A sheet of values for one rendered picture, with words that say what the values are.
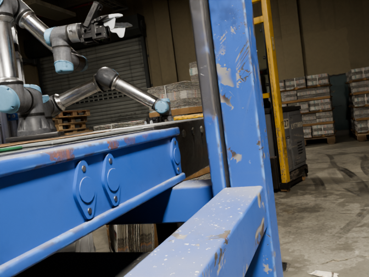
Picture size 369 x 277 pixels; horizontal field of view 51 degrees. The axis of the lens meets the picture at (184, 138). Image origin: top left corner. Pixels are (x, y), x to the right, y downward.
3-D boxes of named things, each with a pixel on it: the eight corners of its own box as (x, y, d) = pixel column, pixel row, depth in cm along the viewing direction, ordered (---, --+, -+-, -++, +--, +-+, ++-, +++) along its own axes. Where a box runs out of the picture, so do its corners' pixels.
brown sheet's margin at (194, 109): (149, 118, 299) (148, 112, 299) (172, 116, 322) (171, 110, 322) (189, 113, 277) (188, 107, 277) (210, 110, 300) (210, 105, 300)
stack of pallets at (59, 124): (65, 165, 993) (57, 114, 986) (98, 161, 967) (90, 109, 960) (31, 173, 865) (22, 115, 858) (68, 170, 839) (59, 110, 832)
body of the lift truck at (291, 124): (228, 188, 414) (219, 114, 410) (252, 178, 457) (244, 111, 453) (290, 189, 372) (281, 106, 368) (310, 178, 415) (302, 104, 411)
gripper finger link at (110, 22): (123, 27, 152) (108, 33, 157) (122, 12, 152) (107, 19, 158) (117, 25, 149) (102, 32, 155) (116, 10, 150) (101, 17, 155)
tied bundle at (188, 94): (149, 119, 299) (145, 89, 298) (172, 116, 323) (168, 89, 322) (189, 114, 277) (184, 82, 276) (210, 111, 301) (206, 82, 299)
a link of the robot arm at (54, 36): (54, 50, 168) (51, 30, 168) (77, 46, 166) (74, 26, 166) (44, 47, 161) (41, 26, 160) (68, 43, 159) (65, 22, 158)
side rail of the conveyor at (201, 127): (256, 134, 197) (253, 110, 196) (266, 133, 195) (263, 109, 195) (137, 193, 72) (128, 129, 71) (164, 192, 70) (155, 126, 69)
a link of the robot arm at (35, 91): (49, 112, 188) (45, 84, 187) (34, 112, 175) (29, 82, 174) (27, 115, 190) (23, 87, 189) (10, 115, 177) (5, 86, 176)
